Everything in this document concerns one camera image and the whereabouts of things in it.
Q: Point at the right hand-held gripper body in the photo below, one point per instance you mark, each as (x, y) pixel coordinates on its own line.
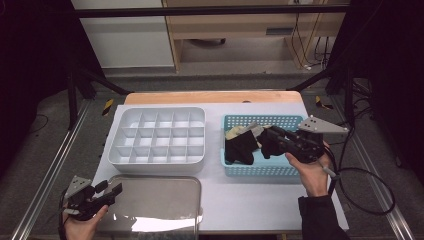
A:
(308, 148)

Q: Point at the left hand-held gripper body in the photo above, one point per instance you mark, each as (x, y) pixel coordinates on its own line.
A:
(80, 200)

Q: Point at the black sock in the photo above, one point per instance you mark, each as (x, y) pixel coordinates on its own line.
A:
(240, 148)
(266, 148)

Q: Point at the grey sock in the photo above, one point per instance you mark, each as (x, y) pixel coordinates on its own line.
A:
(255, 129)

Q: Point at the light blue plastic basket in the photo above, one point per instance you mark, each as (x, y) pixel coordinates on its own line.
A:
(260, 170)

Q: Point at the translucent grey box lid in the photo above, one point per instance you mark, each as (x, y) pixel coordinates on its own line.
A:
(156, 200)

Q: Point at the yellow sock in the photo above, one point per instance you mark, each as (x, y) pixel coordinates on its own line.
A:
(233, 132)

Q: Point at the white divided storage box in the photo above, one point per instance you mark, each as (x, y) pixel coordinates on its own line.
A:
(156, 168)

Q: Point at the person's right hand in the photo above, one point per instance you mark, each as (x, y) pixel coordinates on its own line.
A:
(313, 176)

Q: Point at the person's left hand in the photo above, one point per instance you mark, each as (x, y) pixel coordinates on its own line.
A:
(83, 230)

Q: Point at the yellow and black tape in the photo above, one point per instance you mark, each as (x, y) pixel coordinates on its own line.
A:
(107, 106)
(322, 103)

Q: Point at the black metal stand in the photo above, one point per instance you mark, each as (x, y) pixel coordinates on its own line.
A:
(348, 96)
(71, 100)

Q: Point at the black curtain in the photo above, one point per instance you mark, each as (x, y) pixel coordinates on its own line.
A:
(393, 66)
(33, 66)

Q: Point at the light wooden desk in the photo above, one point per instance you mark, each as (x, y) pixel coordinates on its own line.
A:
(233, 26)

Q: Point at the white cabinet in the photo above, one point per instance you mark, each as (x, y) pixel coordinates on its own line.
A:
(126, 43)

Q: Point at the black horizontal bar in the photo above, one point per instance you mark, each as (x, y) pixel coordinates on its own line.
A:
(200, 11)

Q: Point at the aluminium floor rail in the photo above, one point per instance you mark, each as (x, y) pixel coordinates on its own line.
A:
(50, 173)
(376, 186)

